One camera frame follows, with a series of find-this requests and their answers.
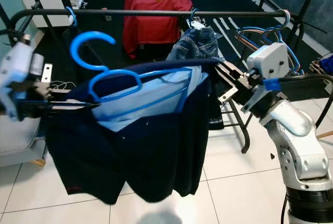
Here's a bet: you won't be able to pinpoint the white cabinet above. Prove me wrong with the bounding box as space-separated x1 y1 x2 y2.
20 0 76 28

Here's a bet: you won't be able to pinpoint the brown clothes hanger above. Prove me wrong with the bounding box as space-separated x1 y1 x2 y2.
236 27 266 58

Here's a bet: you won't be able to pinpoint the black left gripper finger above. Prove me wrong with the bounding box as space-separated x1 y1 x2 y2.
53 99 101 109
53 108 92 117

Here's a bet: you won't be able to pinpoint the black metal clothes rack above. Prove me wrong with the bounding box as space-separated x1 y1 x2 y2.
8 0 323 155

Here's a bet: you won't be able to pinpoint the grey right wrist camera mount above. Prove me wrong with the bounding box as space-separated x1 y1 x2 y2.
246 42 290 80

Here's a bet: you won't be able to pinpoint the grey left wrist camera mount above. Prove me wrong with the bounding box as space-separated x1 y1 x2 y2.
2 41 46 122

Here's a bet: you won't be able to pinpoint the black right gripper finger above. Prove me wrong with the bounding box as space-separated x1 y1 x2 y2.
218 85 248 106
208 59 238 84

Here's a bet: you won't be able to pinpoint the blue denim jeans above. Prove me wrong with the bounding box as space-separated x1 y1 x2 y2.
166 25 219 61

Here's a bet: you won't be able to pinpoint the navy blue shirt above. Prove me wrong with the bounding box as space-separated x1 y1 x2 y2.
42 58 212 205

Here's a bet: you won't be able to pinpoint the blue fabric item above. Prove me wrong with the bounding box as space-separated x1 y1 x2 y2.
310 52 333 76

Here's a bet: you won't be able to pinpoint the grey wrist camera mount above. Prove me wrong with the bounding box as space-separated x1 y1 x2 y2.
2 41 46 122
246 42 290 80

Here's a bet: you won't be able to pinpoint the grey upholstered ottoman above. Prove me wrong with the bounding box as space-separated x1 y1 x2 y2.
0 115 50 167

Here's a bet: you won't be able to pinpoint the blue hanger with silver clip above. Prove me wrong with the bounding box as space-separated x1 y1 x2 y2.
187 8 206 30

